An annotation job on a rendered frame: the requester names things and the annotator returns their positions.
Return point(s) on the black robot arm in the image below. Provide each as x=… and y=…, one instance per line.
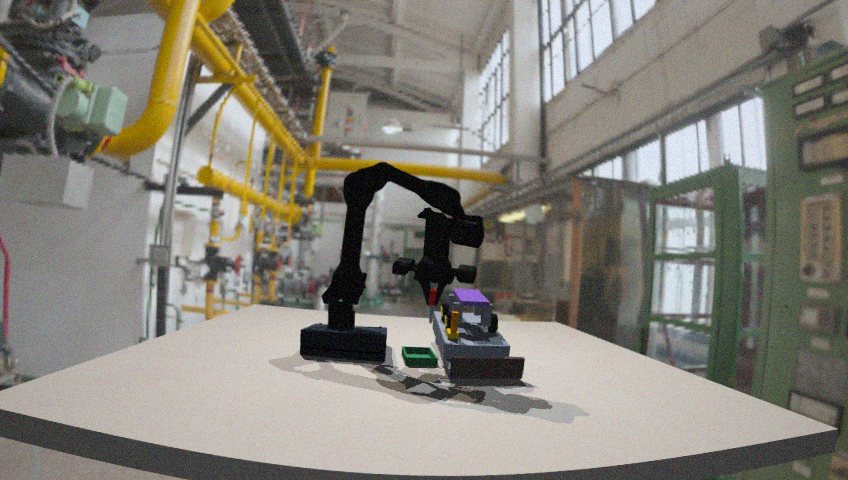
x=348, y=281

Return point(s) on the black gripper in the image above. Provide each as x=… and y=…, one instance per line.
x=465, y=273

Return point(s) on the grey ramp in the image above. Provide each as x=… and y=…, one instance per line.
x=477, y=354

